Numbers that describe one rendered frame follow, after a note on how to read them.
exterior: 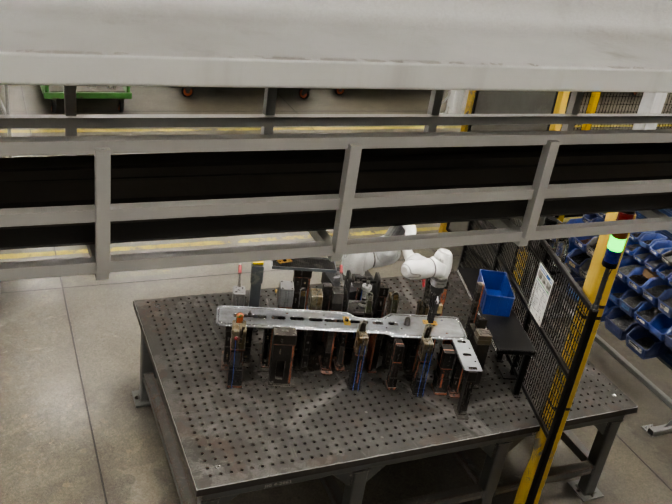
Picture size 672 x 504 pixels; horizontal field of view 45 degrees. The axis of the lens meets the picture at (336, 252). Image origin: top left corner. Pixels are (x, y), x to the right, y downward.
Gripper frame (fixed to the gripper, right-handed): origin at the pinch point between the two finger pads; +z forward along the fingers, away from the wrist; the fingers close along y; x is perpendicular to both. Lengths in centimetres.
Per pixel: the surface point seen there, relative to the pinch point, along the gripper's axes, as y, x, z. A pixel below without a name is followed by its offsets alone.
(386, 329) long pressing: 6.3, -25.4, 6.0
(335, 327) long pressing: 7, -54, 6
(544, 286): 12, 54, -30
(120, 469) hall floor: 13, -166, 105
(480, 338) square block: 16.7, 24.4, 2.0
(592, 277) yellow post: 49, 58, -57
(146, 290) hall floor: -183, -170, 105
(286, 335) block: 21, -81, 3
